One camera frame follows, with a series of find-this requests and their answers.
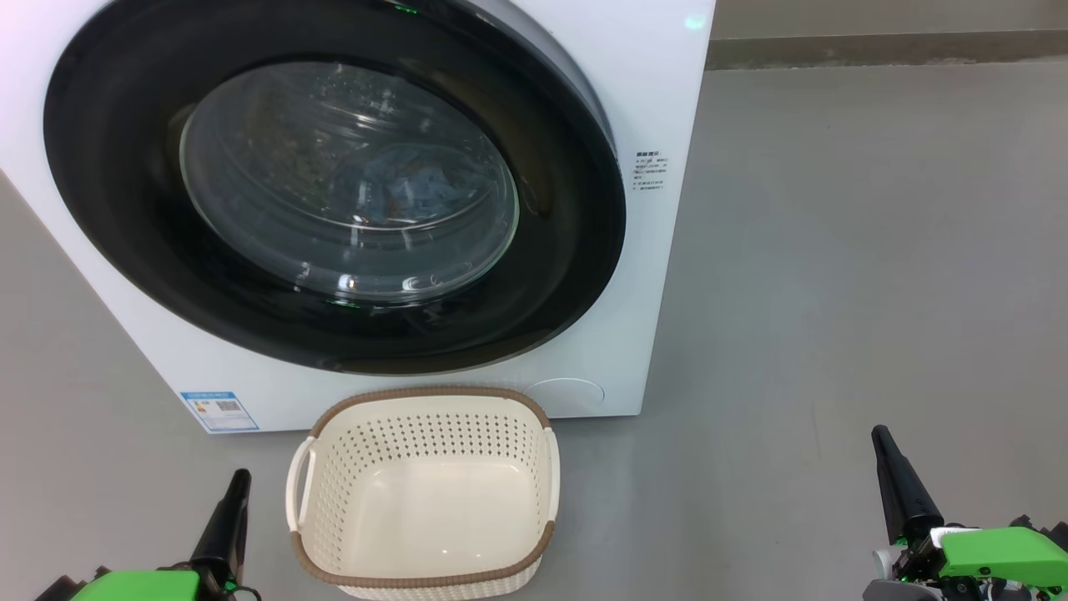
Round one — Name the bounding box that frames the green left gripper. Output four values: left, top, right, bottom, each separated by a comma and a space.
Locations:
71, 469, 253, 601

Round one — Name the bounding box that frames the small printed text label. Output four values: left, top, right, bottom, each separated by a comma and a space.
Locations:
632, 150, 667, 193

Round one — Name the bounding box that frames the white Hisense washing machine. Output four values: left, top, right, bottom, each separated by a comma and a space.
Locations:
0, 0, 717, 435

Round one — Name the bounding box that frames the blue energy label sticker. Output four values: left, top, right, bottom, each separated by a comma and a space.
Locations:
180, 390, 259, 433

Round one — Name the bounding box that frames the cream perforated laundry basket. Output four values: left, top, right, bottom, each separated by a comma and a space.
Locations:
285, 386, 560, 601

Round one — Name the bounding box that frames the round dark glass washer door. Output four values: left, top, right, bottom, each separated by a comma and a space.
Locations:
43, 0, 627, 376

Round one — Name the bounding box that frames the blue printed garment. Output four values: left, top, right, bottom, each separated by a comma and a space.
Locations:
334, 146, 493, 226

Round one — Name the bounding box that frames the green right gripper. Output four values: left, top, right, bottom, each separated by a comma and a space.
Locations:
871, 425, 1068, 601

